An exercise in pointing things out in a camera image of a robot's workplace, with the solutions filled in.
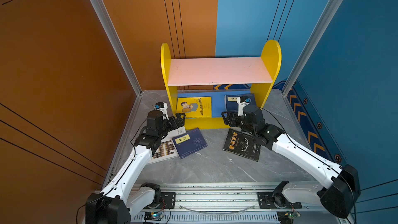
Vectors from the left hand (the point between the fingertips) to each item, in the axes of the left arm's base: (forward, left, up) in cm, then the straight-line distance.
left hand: (179, 115), depth 80 cm
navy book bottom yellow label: (-6, -4, -20) cm, 21 cm away
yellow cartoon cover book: (+11, -7, -6) cm, 14 cm away
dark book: (-6, -36, -20) cm, 42 cm away
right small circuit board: (-41, -51, -23) cm, 69 cm away
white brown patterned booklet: (-11, +8, -19) cm, 24 cm away
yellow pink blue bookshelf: (+38, -20, -22) cm, 48 cm away
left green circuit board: (-41, +10, -23) cm, 48 cm away
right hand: (-1, -23, +3) cm, 23 cm away
